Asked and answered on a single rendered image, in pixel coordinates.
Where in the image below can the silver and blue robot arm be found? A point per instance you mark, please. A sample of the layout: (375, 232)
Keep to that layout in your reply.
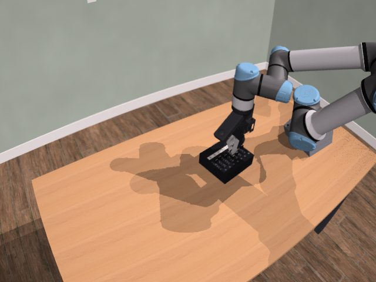
(309, 123)

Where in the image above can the black lighting desk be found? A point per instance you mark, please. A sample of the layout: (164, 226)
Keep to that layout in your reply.
(218, 161)

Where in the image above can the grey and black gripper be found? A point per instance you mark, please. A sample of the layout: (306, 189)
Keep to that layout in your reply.
(237, 138)

